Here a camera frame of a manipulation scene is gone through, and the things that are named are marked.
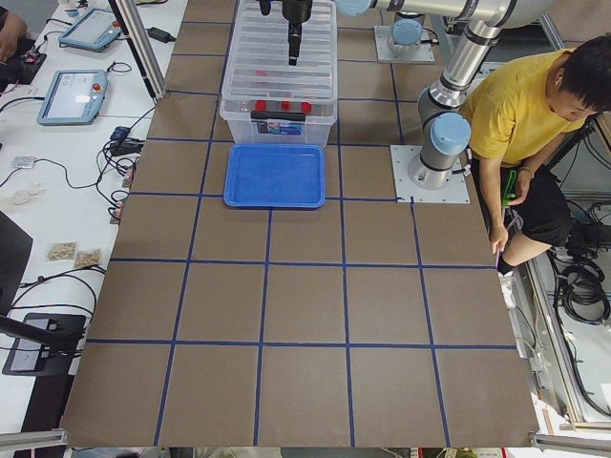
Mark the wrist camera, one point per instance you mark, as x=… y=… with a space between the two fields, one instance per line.
x=265 y=7

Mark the green tool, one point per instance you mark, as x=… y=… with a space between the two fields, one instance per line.
x=508 y=193

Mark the teach pendant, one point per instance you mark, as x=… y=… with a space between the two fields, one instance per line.
x=75 y=97
x=94 y=31

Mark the near teach pendant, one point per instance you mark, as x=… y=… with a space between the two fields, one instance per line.
x=75 y=97

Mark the blue plastic tray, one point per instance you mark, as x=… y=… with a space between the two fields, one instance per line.
x=267 y=175

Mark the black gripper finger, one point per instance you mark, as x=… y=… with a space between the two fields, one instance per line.
x=294 y=40

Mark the clear plastic box lid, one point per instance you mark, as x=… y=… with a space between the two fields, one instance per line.
x=258 y=61

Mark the black power adapter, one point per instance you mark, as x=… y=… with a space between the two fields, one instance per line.
x=160 y=35

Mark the far teach pendant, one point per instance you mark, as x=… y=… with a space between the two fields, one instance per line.
x=94 y=31

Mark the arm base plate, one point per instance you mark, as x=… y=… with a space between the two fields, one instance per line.
x=388 y=51
x=415 y=183

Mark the black box latch handle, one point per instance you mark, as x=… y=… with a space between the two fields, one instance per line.
x=268 y=115

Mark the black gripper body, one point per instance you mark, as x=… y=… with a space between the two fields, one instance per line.
x=296 y=10

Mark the aluminium frame post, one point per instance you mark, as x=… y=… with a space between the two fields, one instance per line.
x=132 y=27

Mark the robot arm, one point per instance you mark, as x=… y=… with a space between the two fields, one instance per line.
x=447 y=133
x=405 y=36

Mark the person in yellow shirt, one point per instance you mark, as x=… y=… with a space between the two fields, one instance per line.
x=519 y=116

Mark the clear plastic storage box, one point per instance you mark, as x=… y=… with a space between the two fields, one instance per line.
x=315 y=129

